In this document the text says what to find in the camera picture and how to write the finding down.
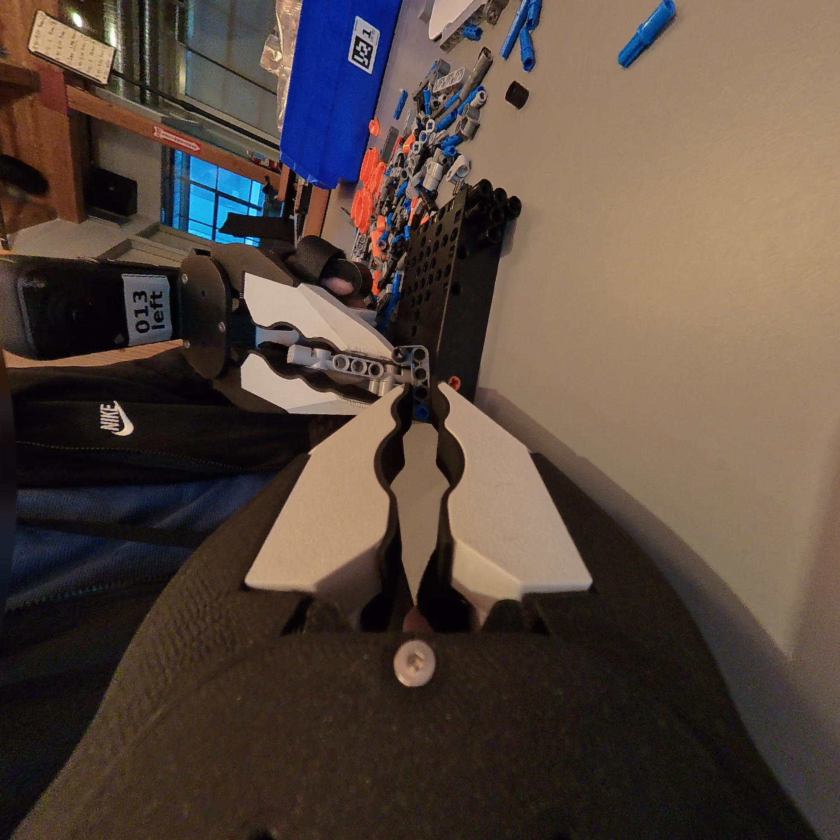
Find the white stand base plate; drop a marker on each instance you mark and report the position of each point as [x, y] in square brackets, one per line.
[446, 16]

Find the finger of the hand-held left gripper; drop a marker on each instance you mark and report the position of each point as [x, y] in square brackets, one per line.
[282, 394]
[308, 308]

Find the pile of building pieces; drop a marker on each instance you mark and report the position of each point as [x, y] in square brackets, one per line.
[367, 210]

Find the red wall sign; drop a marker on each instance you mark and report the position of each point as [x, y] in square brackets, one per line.
[174, 138]

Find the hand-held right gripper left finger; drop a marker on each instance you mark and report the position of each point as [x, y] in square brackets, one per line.
[315, 518]

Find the person's blue jeans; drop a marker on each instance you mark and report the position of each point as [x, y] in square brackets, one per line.
[98, 538]

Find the grey beam piece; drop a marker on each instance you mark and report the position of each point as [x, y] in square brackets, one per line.
[420, 384]

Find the small black bush piece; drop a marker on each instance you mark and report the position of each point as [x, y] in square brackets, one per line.
[516, 94]

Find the grey beam and connector assembly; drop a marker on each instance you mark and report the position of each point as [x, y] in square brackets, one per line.
[315, 358]

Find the blue storage bin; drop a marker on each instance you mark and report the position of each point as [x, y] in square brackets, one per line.
[328, 98]

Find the white wall notice sheet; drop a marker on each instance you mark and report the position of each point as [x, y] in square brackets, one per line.
[72, 47]

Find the clear plastic parts bag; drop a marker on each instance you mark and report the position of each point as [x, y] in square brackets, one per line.
[272, 56]

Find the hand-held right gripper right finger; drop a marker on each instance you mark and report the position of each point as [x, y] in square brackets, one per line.
[518, 518]

